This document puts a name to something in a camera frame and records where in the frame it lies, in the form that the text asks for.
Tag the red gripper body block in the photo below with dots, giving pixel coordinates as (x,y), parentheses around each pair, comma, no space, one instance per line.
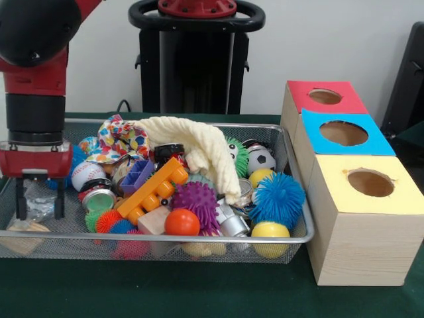
(36,160)

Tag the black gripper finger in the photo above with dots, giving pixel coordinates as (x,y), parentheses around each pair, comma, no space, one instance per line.
(59,199)
(21,199)

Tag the clear plastic packet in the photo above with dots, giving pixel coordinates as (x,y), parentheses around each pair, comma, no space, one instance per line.
(40,202)

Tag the colourful patterned cloth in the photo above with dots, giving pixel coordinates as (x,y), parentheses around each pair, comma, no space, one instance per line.
(119,139)

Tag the orange toy building block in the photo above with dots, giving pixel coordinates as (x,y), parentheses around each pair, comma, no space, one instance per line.
(152,192)

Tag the cream knitted cloth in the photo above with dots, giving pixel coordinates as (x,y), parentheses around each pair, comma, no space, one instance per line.
(205,146)

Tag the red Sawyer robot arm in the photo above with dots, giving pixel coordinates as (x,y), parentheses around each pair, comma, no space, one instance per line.
(40,66)

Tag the shallow clear mesh bin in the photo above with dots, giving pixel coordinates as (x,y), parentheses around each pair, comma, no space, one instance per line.
(218,250)

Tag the wooden box with three holes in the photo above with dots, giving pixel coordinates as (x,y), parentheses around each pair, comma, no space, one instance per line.
(358,245)

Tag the white baseball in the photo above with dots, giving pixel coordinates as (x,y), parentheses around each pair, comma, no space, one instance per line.
(87,176)

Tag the dark metal can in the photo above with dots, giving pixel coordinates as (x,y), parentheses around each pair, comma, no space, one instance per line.
(99,199)

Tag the flat wooden block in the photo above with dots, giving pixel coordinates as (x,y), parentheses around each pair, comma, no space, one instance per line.
(23,242)

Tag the purple toy building block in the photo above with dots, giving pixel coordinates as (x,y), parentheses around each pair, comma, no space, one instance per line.
(137,176)

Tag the orange ball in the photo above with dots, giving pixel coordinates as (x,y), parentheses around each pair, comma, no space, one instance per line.
(183,222)

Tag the purple spiky ball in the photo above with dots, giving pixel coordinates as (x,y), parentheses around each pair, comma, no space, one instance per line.
(197,204)

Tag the dark green table cloth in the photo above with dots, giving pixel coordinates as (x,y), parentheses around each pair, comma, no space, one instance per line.
(199,291)

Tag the small soccer ball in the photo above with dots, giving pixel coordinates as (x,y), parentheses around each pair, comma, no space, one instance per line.
(262,159)

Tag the yellow ball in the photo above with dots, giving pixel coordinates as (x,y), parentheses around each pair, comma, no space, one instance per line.
(271,232)

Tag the large blue spiky ball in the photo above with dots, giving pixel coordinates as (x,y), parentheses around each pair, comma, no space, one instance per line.
(279,199)

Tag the black chair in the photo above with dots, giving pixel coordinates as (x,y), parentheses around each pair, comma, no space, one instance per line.
(407,86)

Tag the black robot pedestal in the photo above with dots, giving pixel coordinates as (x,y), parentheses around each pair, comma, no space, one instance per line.
(199,66)

